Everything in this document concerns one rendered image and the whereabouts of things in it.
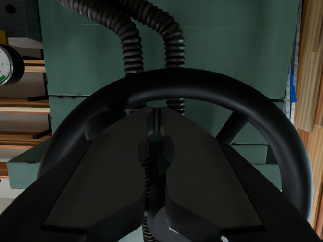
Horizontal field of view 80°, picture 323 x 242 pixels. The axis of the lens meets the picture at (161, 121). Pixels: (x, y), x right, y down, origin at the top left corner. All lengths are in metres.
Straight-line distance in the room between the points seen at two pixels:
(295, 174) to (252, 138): 0.20
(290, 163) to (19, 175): 0.45
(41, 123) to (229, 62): 3.25
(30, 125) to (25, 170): 3.11
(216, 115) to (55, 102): 0.30
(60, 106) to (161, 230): 0.28
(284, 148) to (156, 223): 0.14
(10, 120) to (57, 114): 3.34
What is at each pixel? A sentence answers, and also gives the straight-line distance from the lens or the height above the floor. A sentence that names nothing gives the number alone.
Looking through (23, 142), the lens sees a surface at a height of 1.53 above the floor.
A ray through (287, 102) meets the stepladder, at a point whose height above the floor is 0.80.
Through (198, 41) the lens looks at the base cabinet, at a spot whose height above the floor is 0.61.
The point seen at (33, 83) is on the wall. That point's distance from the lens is 3.42.
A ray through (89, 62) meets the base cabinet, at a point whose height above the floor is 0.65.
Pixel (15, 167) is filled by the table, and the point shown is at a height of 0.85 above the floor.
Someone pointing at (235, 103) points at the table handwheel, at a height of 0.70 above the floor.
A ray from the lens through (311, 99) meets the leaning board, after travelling 1.77.
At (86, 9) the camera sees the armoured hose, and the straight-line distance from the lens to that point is 0.27.
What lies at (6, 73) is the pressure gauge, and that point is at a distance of 0.37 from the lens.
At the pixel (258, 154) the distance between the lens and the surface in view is 0.44.
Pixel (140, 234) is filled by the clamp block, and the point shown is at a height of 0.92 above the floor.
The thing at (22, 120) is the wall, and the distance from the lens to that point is 3.63.
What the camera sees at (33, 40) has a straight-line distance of 0.40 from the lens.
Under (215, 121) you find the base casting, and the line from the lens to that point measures 0.38.
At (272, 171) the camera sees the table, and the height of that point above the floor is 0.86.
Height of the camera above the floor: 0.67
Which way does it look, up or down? 13 degrees up
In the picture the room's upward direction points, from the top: 179 degrees counter-clockwise
